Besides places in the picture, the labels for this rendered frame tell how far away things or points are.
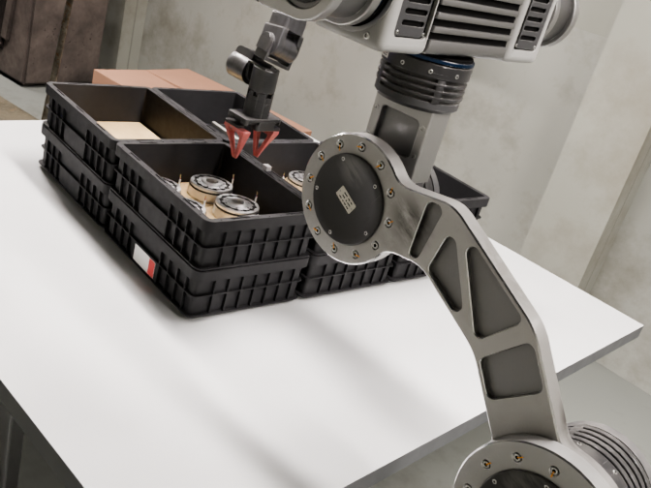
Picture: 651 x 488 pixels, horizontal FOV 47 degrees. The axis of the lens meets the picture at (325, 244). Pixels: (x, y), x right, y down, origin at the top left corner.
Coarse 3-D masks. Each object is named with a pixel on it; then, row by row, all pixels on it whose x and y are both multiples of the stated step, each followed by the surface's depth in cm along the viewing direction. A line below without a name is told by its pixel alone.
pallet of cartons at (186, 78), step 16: (96, 80) 407; (112, 80) 398; (128, 80) 404; (144, 80) 412; (160, 80) 420; (176, 80) 429; (192, 80) 437; (208, 80) 447; (272, 112) 421; (304, 128) 410
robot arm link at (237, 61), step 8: (264, 32) 155; (264, 40) 155; (272, 40) 155; (240, 48) 163; (248, 48) 162; (256, 48) 157; (264, 48) 155; (232, 56) 163; (240, 56) 162; (248, 56) 162; (256, 56) 161; (264, 56) 155; (232, 64) 162; (240, 64) 161; (280, 64) 159; (288, 64) 161; (232, 72) 163; (240, 72) 161; (248, 80) 163
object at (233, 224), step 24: (120, 144) 167; (144, 144) 171; (168, 144) 175; (192, 144) 180; (216, 144) 184; (144, 168) 158; (168, 192) 152; (288, 192) 169; (192, 216) 146; (264, 216) 152; (288, 216) 155
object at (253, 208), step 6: (216, 198) 171; (222, 198) 172; (246, 198) 176; (222, 204) 169; (228, 204) 170; (252, 204) 173; (228, 210) 168; (234, 210) 168; (240, 210) 169; (246, 210) 170; (252, 210) 171; (258, 210) 171
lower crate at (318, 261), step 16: (320, 256) 168; (304, 272) 171; (320, 272) 173; (336, 272) 176; (352, 272) 179; (368, 272) 184; (384, 272) 187; (304, 288) 172; (320, 288) 174; (336, 288) 179; (352, 288) 182
